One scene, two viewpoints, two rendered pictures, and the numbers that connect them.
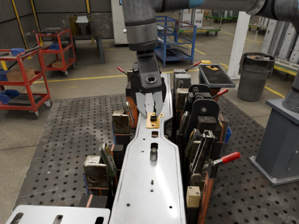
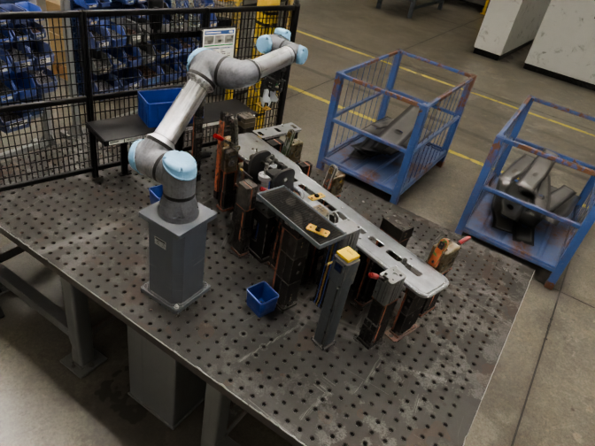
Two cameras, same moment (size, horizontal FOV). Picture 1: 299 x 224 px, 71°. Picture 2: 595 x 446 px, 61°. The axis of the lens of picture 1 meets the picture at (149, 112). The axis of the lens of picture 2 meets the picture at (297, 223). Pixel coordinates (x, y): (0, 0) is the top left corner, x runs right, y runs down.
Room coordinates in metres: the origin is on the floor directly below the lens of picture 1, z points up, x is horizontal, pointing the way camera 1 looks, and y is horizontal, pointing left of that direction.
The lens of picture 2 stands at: (2.17, -1.58, 2.22)
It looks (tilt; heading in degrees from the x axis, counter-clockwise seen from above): 35 degrees down; 130
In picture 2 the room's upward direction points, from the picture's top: 11 degrees clockwise
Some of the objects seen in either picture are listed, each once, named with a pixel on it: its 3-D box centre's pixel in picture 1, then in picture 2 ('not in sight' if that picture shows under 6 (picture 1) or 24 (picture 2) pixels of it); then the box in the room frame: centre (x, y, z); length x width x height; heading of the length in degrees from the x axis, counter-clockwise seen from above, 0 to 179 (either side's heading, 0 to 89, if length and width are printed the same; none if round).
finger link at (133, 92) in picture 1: (139, 90); not in sight; (0.51, 0.03, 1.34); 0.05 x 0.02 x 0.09; 93
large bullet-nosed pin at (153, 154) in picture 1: (153, 154); not in sight; (0.63, -0.02, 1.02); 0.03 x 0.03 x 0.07
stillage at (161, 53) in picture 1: (171, 42); not in sight; (5.72, -0.58, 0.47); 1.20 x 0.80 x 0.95; 15
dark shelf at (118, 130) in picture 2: not in sight; (178, 119); (0.06, -0.19, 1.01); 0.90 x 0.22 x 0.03; 87
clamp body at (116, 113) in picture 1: (123, 140); (328, 203); (0.92, 0.14, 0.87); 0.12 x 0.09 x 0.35; 87
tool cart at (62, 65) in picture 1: (58, 51); not in sight; (4.59, 1.99, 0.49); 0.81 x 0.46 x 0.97; 1
